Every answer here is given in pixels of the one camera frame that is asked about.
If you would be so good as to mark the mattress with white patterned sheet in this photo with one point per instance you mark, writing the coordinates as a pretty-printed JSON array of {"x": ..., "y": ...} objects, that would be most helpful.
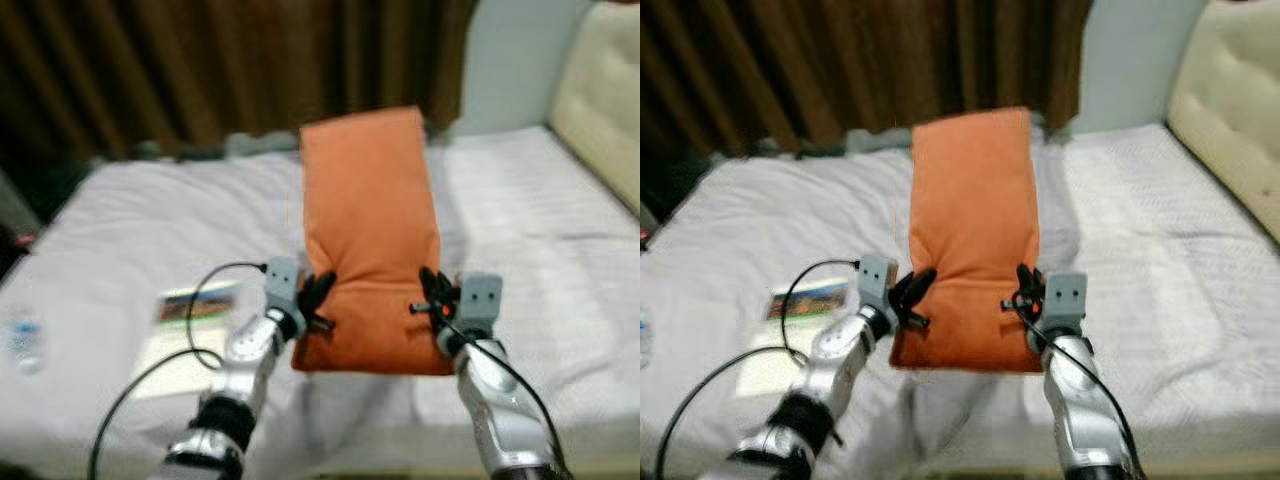
[
  {"x": 1150, "y": 230},
  {"x": 540, "y": 230}
]

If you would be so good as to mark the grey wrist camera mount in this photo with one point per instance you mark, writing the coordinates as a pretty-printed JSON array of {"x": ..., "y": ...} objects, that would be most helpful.
[
  {"x": 283, "y": 283},
  {"x": 877, "y": 280},
  {"x": 1065, "y": 300},
  {"x": 481, "y": 300}
]

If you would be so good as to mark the clear plastic water bottle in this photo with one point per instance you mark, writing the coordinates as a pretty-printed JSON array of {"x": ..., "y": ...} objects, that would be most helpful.
[{"x": 25, "y": 340}]

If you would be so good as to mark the cream tufted headboard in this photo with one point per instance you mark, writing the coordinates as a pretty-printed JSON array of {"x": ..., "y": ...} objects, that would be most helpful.
[
  {"x": 1230, "y": 100},
  {"x": 600, "y": 100}
]

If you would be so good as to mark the dark bedside furniture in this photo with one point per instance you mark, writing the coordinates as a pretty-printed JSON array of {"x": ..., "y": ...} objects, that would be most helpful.
[
  {"x": 15, "y": 215},
  {"x": 648, "y": 200}
]

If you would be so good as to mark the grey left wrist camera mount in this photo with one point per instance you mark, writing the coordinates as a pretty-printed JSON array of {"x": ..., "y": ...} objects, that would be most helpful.
[
  {"x": 877, "y": 280},
  {"x": 283, "y": 283}
]

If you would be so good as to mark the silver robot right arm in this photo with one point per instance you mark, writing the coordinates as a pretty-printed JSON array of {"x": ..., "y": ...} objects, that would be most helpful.
[
  {"x": 495, "y": 400},
  {"x": 1080, "y": 400}
]

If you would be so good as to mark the light grey duvet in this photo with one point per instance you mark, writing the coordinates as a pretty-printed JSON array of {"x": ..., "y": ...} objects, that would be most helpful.
[
  {"x": 780, "y": 210},
  {"x": 150, "y": 220}
]

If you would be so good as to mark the orange rectangular pillow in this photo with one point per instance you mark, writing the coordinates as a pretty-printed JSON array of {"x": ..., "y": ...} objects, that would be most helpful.
[
  {"x": 370, "y": 200},
  {"x": 975, "y": 200}
]

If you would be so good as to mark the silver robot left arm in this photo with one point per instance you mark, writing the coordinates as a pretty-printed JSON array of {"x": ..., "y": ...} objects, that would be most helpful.
[
  {"x": 835, "y": 365},
  {"x": 245, "y": 360}
]

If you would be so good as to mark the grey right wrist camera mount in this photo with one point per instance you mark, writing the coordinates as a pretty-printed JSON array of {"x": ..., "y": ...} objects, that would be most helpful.
[
  {"x": 481, "y": 300},
  {"x": 1065, "y": 300}
]

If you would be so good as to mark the brown curtain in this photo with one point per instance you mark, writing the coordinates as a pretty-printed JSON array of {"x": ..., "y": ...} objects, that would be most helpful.
[
  {"x": 200, "y": 60},
  {"x": 850, "y": 60}
]

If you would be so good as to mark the white book with photo cover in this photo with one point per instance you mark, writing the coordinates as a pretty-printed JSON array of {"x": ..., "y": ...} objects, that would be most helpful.
[
  {"x": 815, "y": 300},
  {"x": 215, "y": 305}
]

